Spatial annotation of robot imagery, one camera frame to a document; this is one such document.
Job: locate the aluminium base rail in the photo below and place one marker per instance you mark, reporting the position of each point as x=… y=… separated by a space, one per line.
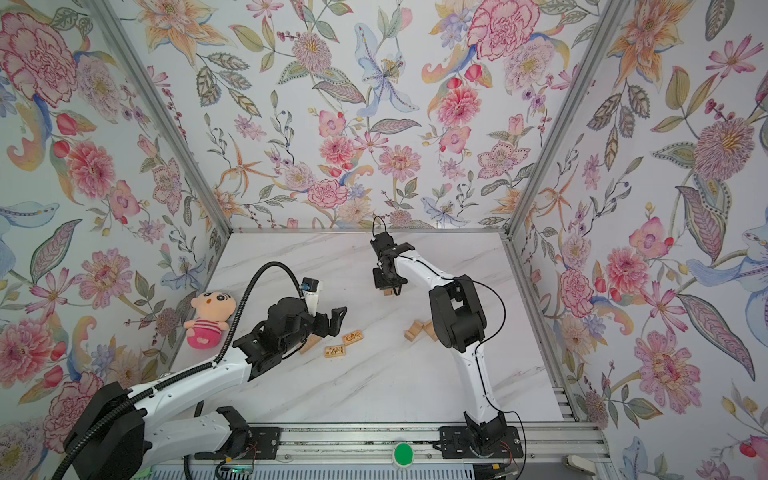
x=374 y=443

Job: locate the printed wood block lower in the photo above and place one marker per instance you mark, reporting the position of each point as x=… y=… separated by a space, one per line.
x=335 y=351

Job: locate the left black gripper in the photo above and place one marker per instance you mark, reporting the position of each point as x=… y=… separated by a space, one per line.
x=335 y=325

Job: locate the printed wood block upper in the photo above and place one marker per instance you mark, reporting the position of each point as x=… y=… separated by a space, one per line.
x=352 y=337

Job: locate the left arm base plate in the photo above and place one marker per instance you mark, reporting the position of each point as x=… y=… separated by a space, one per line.
x=256 y=443

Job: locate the wood arch block right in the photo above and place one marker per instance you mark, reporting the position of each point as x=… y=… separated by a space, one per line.
x=430 y=330

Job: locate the printed wood block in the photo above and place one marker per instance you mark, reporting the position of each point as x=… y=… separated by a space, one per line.
x=352 y=337
x=335 y=351

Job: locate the wood arch block left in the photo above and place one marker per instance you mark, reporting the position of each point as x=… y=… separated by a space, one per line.
x=414 y=330

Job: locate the pink plush doll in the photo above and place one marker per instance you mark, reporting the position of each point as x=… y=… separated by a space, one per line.
x=211 y=320

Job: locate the long wood block diagonal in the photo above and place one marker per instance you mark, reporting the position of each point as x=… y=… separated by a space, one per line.
x=310 y=343

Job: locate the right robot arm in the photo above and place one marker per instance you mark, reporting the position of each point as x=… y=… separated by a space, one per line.
x=460 y=323

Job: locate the wood arch block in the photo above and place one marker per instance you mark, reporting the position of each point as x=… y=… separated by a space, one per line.
x=414 y=330
x=430 y=330

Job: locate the green round button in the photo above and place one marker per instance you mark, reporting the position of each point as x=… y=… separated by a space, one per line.
x=403 y=455

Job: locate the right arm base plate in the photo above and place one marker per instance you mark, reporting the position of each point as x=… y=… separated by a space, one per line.
x=463 y=442

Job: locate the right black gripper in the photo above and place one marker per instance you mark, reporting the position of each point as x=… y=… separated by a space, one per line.
x=380 y=282

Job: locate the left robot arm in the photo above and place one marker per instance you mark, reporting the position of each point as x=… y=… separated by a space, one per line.
x=124 y=430

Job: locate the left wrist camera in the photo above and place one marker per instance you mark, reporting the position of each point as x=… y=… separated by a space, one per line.
x=311 y=289

